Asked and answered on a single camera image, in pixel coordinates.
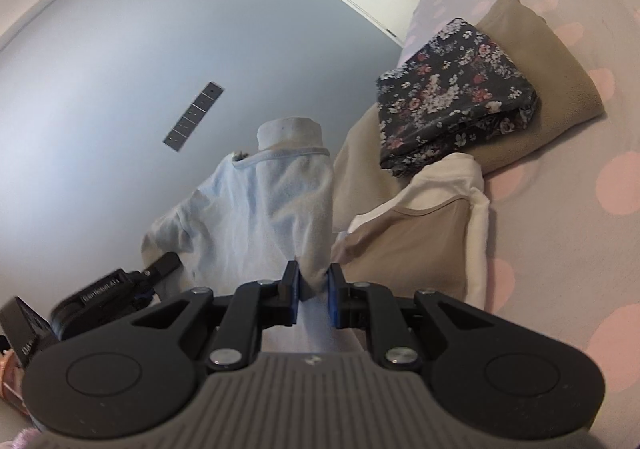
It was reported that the grey blue t-shirt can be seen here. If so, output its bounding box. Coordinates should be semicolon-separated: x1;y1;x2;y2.
141;117;361;353

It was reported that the person left hand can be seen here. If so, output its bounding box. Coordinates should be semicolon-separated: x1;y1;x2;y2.
0;349;29;417

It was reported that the folded cream tan garment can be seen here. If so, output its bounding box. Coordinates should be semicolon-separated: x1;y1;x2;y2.
332;153;489;308

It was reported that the grey pink dotted bedsheet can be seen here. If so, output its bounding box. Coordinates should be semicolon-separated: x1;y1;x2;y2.
405;0;639;448

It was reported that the folded floral dark garment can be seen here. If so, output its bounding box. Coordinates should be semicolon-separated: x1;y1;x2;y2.
376;18;538;177

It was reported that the folded beige fleece blanket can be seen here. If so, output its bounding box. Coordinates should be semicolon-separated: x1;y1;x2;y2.
333;0;603;232

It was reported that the grey wall switch panel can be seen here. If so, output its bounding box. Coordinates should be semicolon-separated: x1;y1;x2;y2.
163;83;224;152

